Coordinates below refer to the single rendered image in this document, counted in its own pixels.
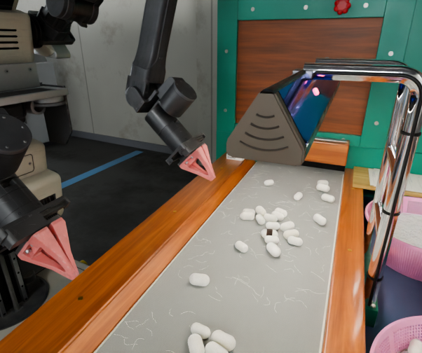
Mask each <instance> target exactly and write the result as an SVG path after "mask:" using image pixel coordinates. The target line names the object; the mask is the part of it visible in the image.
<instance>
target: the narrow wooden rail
mask: <svg viewBox="0 0 422 353"><path fill-rule="evenodd" d="M321 353H366V342H365V242H364V192H363V188H354V187H353V169H349V168H346V169H345V172H344V176H343V186H342V192H341V203H340V209H339V219H338V225H337V231H336V241H335V247H334V258H333V264H332V273H331V279H330V286H329V295H328V301H327V312H326V318H325V328H324V334H323V340H322V351H321Z"/></svg>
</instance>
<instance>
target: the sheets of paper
mask: <svg viewBox="0 0 422 353"><path fill-rule="evenodd" d="M379 172H380V169H376V168H374V169H369V182H370V185H371V186H376V185H377V181H378V177H379ZM406 191H414V192H420V193H422V175H419V174H409V179H408V182H407V187H406Z"/></svg>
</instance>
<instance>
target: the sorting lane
mask: <svg viewBox="0 0 422 353"><path fill-rule="evenodd" d="M343 176H344V174H335V173H329V172H320V171H315V170H309V169H300V168H295V167H286V166H281V165H272V164H266V163H261V162H256V163H255V164H254V165H253V166H252V168H251V169H250V170H249V171H248V173H247V174H246V175H245V176H244V177H243V178H242V179H241V180H240V182H239V183H238V184H237V185H236V187H235V188H234V189H233V190H232V191H231V192H230V193H229V194H228V196H227V197H226V198H225V199H224V201H223V202H222V203H221V204H220V205H219V206H218V208H216V210H215V211H214V212H213V213H212V215H211V216H210V217H209V218H208V219H207V221H206V222H205V223H204V224H203V225H202V226H201V227H200V228H199V230H198V231H197V232H196V233H195V235H194V236H193V237H192V238H191V239H190V240H189V241H188V242H187V244H186V245H185V246H184V247H183V249H182V250H181V251H180V252H179V253H178V254H177V255H176V256H175V258H174V259H173V260H172V261H171V263H170V264H169V265H168V266H167V268H166V269H164V271H163V272H162V273H161V274H160V275H159V276H158V278H157V279H156V280H155V281H154V283H153V284H152V285H151V286H150V287H149V288H148V289H147V291H146V292H145V293H144V294H143V295H142V297H141V298H140V299H139V300H138V301H137V302H136V303H135V304H134V306H133V307H132V308H131V309H130V311H129V312H128V313H127V314H126V316H124V318H122V320H121V321H120V322H119V323H118V325H117V326H116V327H115V328H114V329H113V331H112V332H111V333H110V334H109V335H108V336H107V337H106V339H105V340H104V341H103V342H102V344H101V345H100V346H99V347H98V348H97V349H96V350H95V351H94V352H93V353H190V351H189V346H188V339H189V336H190V335H192V332H191V325H192V324H193V323H196V322H198V323H200V324H202V325H204V326H207V327H208V328H209V329H210V337H209V338H207V339H202V341H203V345H204V348H205V346H206V345H207V344H208V343H209V342H212V339H211V336H212V333H213V332H214V331H216V330H221V331H223V332H225V333H228V334H229V335H232V336H233V337H234V338H235V340H236V346H235V348H234V349H233V350H231V351H228V353H321V351H322V340H323V334H324V328H325V318H326V312H327V301H328V295H329V286H330V279H331V273H332V264H333V258H334V247H335V241H336V231H337V225H338V219H339V209H340V203H341V192H342V186H343ZM270 179H272V180H273V182H274V183H273V185H271V186H265V184H264V182H265V181H266V180H270ZM319 180H326V181H328V186H329V191H328V192H323V191H319V190H318V189H317V188H316V186H317V184H318V181H319ZM298 192H301V193H302V194H303V197H302V198H301V199H300V200H295V199H294V195H295V194H296V193H298ZM325 193H326V194H328V195H332V196H334V198H335V201H334V202H332V203H330V202H326V201H324V200H322V198H321V197H322V195H323V194H325ZM258 206H262V207H263V208H264V209H265V210H266V213H267V214H271V213H272V212H274V211H275V209H276V208H281V209H284V210H285V211H286V212H287V216H286V217H284V219H283V220H282V221H278V220H277V221H276V222H277V223H279V224H280V225H281V224H282V223H285V222H288V221H292V222H293V223H294V228H293V229H295V230H298V231H299V236H298V238H301V239H302V241H303V244H302V245H301V246H296V245H293V244H290V243H289V242H288V241H287V240H286V239H285V238H284V236H283V233H284V231H282V230H281V229H280V228H279V229H278V230H276V231H277V232H278V238H279V243H277V244H276V245H277V246H278V247H279V248H280V250H281V254H280V255H279V256H278V257H274V256H272V255H271V254H270V253H269V252H268V250H267V249H266V245H267V244H268V243H266V242H265V240H264V239H265V238H263V237H262V236H261V231H262V230H263V229H267V228H266V223H268V221H265V223H264V224H263V225H260V224H258V222H257V220H256V215H257V213H256V211H255V215H254V219H253V220H251V221H249V220H242V219H241V218H240V214H241V213H242V212H243V210H244V209H253V210H255V209H256V207H258ZM315 214H320V215H321V216H323V217H324V218H326V220H327V222H326V224H325V225H323V226H322V225H320V224H318V223H317V222H315V221H314V220H313V216H314V215H315ZM237 241H241V242H243V243H245V244H246V245H247V246H248V250H247V252H245V253H243V252H241V251H239V250H238V249H236V247H235V243H236V242H237ZM193 273H200V274H206V275H207V276H208V277H209V278H210V282H209V284H208V285H207V286H196V285H192V284H191V283H190V281H189V278H190V276H191V275H192V274H193Z"/></svg>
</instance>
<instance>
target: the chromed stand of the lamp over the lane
mask: <svg viewBox="0 0 422 353"><path fill-rule="evenodd" d="M301 70H305V71H306V73H308V75H309V76H310V78H311V80H312V79H313V80H330V81H361V82H377V83H399V87H398V91H397V97H396V100H395V106H394V109H393V115H392V118H391V122H390V128H389V131H388V137H387V140H386V146H385V150H384V153H383V159H382V163H381V169H380V172H379V177H378V181H377V185H376V190H375V194H374V200H373V203H372V209H371V213H370V216H369V222H368V226H367V232H366V235H365V240H364V242H365V326H370V327H372V328H374V325H375V322H376V318H377V314H378V312H379V311H378V300H377V296H378V293H379V288H380V285H381V281H382V280H383V279H382V278H383V273H384V270H385V266H386V261H387V259H388V254H389V251H390V246H391V243H392V240H393V235H394V232H395V227H396V224H397V220H398V216H399V215H400V208H401V206H402V201H403V197H404V193H405V190H406V187H407V182H408V179H409V174H410V171H411V166H412V163H413V160H414V155H415V152H416V147H417V144H418V140H419V137H420V136H421V128H422V72H421V71H419V70H418V69H416V68H413V67H410V66H409V65H408V64H406V63H405V62H403V61H400V60H385V59H351V58H316V61H315V63H311V62H310V63H306V62H305V64H304V68H303V69H295V70H293V71H292V74H295V73H297V72H298V71H301Z"/></svg>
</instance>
